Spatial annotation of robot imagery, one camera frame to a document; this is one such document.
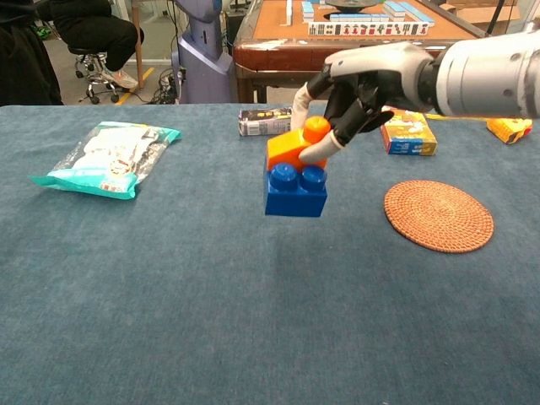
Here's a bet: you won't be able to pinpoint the orange cartoon print box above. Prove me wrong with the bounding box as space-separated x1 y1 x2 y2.
379 108 439 157

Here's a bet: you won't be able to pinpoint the beige sneaker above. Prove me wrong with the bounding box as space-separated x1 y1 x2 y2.
100 67 139 90

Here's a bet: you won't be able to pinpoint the black wheeled stool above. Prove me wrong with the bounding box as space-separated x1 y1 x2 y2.
67 46 122 105

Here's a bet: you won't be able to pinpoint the tangled black floor cables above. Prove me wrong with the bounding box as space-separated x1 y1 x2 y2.
147 67 186 105

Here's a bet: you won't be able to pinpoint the row of face-up mahjong tiles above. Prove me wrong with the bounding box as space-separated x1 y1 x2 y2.
307 21 430 37

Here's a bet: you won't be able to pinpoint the brown wooden post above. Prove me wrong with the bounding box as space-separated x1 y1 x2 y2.
129 0 144 89

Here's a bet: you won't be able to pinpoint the round woven rattan coaster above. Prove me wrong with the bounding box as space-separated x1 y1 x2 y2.
383 180 495 254

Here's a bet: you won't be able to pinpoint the person in black clothes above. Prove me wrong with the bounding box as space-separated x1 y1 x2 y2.
0 0 145 106

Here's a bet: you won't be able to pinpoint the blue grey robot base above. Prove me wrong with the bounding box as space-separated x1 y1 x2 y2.
170 0 234 105

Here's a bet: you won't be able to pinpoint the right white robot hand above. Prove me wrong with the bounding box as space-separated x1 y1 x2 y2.
293 40 440 164

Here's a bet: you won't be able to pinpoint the blue felt table cover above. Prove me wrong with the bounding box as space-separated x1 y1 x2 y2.
0 103 540 405

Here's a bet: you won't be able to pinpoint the blue toy block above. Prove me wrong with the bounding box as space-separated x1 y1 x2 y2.
264 162 329 219

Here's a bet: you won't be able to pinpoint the crumpled grey drink carton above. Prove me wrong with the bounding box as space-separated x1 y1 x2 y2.
238 107 294 138

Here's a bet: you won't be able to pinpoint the brown mahjong table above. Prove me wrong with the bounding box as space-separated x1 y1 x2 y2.
232 0 524 105

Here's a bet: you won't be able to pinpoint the yellow tape measure with strap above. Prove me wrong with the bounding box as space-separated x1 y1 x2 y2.
424 111 534 146

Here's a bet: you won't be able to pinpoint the teal clear snack bag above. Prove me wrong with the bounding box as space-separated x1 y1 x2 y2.
28 121 182 201

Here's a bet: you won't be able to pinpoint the orange toy block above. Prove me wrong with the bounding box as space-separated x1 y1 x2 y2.
265 116 332 172

